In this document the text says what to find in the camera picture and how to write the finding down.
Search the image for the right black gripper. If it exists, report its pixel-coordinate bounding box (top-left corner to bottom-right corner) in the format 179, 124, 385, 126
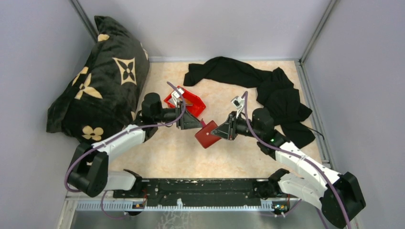
212, 111, 262, 140

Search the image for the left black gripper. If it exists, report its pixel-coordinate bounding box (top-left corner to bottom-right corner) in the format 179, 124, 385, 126
154, 101, 203, 130

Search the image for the red plastic bin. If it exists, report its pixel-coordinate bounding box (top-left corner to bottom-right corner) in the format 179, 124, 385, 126
163, 86, 206, 117

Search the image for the red leather card holder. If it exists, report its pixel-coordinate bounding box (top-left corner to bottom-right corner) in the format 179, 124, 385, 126
194, 120, 221, 149

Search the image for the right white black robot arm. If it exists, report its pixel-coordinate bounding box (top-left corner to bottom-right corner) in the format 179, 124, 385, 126
211, 108, 366, 229

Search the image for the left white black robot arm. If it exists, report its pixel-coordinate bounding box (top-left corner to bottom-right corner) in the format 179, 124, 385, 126
64, 88, 205, 198

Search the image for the stack of grey cards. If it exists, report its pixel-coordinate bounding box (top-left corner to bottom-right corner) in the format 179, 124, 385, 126
168, 97, 193, 106

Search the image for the black cloth garment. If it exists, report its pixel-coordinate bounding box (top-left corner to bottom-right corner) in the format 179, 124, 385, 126
183, 57, 315, 148

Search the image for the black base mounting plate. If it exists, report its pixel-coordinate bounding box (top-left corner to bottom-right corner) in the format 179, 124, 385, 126
113, 178, 288, 207

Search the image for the black floral patterned pillow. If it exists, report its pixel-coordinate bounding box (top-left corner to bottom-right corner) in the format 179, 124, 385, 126
46, 16, 150, 144

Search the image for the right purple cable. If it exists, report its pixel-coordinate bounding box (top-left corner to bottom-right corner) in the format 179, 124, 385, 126
241, 91, 352, 229

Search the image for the purple cable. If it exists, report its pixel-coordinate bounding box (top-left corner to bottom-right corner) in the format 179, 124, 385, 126
64, 81, 187, 219
241, 91, 352, 229

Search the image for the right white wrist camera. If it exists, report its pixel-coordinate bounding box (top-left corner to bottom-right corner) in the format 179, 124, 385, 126
231, 96, 245, 111

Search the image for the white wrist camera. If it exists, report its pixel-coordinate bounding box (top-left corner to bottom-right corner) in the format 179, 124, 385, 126
171, 87, 184, 98
231, 96, 245, 111

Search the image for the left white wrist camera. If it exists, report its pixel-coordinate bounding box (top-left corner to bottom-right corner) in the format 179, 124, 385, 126
171, 87, 184, 98

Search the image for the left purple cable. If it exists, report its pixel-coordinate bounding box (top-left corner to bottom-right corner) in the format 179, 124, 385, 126
64, 81, 187, 219

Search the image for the aluminium frame rail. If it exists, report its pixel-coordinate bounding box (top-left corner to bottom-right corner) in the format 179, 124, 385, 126
64, 178, 352, 212

